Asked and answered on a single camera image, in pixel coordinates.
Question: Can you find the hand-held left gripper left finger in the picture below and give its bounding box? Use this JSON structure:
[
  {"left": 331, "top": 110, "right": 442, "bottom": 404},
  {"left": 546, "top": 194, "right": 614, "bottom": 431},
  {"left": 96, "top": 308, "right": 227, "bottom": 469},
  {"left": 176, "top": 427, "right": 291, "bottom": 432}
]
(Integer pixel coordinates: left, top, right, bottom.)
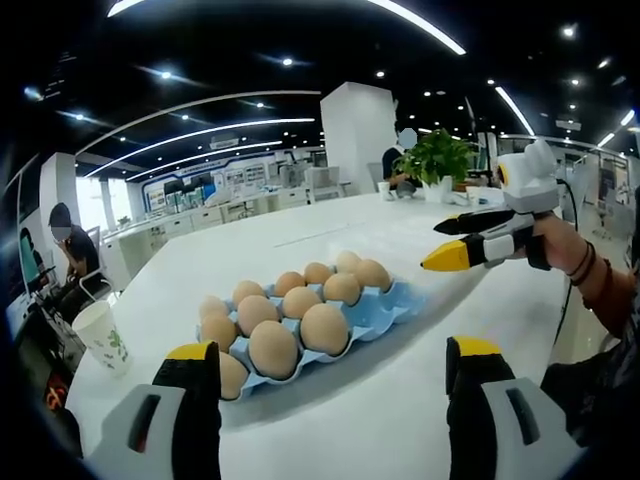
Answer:
[{"left": 84, "top": 340, "right": 223, "bottom": 480}]

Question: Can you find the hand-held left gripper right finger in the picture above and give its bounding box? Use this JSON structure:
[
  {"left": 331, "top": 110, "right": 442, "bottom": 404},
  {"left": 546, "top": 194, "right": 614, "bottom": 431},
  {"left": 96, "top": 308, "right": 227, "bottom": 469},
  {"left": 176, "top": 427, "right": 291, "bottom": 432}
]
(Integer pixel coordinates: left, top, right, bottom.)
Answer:
[{"left": 444, "top": 335, "right": 584, "bottom": 480}]

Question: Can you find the brown chicken egg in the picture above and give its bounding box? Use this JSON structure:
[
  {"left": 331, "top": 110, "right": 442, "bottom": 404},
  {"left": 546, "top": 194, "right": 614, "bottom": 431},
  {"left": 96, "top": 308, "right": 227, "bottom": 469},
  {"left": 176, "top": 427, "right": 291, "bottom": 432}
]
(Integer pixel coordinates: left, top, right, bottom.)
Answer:
[
  {"left": 218, "top": 351, "right": 250, "bottom": 401},
  {"left": 200, "top": 313, "right": 239, "bottom": 354},
  {"left": 198, "top": 294, "right": 231, "bottom": 322},
  {"left": 334, "top": 250, "right": 362, "bottom": 274},
  {"left": 322, "top": 272, "right": 362, "bottom": 307},
  {"left": 273, "top": 270, "right": 307, "bottom": 298},
  {"left": 232, "top": 279, "right": 269, "bottom": 308},
  {"left": 303, "top": 261, "right": 335, "bottom": 286},
  {"left": 248, "top": 319, "right": 300, "bottom": 382},
  {"left": 354, "top": 258, "right": 394, "bottom": 294},
  {"left": 237, "top": 294, "right": 281, "bottom": 338},
  {"left": 299, "top": 303, "right": 350, "bottom": 358},
  {"left": 282, "top": 285, "right": 324, "bottom": 320}
]

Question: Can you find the blue egg tray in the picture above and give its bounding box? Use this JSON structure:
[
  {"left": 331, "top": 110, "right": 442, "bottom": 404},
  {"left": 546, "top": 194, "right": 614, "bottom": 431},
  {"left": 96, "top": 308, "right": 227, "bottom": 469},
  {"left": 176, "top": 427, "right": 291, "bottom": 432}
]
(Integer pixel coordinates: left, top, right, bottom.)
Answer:
[{"left": 195, "top": 277, "right": 426, "bottom": 404}]

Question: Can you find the person's right hand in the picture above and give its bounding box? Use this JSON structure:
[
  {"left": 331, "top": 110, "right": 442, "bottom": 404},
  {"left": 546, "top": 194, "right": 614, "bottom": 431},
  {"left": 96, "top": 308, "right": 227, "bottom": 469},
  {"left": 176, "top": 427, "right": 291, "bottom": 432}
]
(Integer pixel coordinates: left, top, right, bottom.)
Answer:
[{"left": 530, "top": 212, "right": 589, "bottom": 274}]

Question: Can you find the green potted plant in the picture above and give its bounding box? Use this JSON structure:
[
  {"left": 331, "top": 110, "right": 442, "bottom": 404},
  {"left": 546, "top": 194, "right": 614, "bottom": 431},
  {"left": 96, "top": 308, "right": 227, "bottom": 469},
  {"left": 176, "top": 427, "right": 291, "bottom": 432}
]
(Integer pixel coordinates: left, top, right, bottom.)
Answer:
[{"left": 394, "top": 128, "right": 476, "bottom": 204}]

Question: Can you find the white table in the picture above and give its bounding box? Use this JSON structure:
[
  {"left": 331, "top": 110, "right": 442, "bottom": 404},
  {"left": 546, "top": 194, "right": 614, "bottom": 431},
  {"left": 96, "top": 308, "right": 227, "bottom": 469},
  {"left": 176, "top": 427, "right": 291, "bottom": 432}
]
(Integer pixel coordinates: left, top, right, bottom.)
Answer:
[{"left": 64, "top": 192, "right": 576, "bottom": 480}]

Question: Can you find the white paper cup green print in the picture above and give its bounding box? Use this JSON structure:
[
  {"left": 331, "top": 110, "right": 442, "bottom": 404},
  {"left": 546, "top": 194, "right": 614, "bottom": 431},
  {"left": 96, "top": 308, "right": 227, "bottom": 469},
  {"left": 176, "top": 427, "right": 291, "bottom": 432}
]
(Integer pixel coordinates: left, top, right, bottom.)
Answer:
[{"left": 71, "top": 299, "right": 132, "bottom": 378}]

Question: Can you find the person's dark clothing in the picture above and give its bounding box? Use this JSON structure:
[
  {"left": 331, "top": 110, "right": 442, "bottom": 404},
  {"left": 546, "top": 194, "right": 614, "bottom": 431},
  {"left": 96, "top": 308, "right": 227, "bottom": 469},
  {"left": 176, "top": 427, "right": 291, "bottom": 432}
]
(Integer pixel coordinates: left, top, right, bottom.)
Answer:
[{"left": 539, "top": 294, "right": 640, "bottom": 446}]

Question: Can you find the white square pillar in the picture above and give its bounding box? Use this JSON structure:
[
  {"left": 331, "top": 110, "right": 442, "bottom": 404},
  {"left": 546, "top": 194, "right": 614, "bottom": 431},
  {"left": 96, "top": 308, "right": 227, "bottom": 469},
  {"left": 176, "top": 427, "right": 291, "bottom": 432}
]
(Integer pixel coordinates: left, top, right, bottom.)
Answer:
[
  {"left": 319, "top": 82, "right": 399, "bottom": 197},
  {"left": 39, "top": 152, "right": 79, "bottom": 222}
]

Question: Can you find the white mesh office chair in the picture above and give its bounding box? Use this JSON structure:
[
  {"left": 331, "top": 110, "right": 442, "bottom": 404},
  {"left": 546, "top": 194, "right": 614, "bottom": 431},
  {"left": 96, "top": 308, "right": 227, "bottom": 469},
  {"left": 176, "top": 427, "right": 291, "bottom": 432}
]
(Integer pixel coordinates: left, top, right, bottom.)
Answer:
[{"left": 304, "top": 167, "right": 352, "bottom": 204}]

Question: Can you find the black equipment cart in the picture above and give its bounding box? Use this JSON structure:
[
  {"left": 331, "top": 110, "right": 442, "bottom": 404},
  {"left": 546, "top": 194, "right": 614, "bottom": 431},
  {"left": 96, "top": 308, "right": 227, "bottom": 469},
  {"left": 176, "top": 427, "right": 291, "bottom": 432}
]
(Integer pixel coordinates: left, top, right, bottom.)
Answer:
[{"left": 14, "top": 299, "right": 84, "bottom": 421}]

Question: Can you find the white cabinet row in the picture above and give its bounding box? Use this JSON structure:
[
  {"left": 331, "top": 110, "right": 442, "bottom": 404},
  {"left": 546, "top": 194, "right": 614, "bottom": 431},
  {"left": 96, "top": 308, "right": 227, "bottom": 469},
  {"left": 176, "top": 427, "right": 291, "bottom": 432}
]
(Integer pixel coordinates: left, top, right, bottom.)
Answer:
[{"left": 99, "top": 187, "right": 316, "bottom": 296}]

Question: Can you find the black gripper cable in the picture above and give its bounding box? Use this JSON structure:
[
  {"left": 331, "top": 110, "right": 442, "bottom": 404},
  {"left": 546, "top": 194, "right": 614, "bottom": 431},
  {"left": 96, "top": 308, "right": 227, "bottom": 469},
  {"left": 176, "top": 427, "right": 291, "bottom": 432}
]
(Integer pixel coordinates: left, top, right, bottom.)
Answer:
[{"left": 554, "top": 177, "right": 580, "bottom": 347}]

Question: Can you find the blue framed display wall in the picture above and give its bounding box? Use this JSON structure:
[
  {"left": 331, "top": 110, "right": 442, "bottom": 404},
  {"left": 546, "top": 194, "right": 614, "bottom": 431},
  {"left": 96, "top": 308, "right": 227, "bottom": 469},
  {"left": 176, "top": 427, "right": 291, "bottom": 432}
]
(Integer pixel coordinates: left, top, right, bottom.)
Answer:
[{"left": 142, "top": 152, "right": 281, "bottom": 214}]

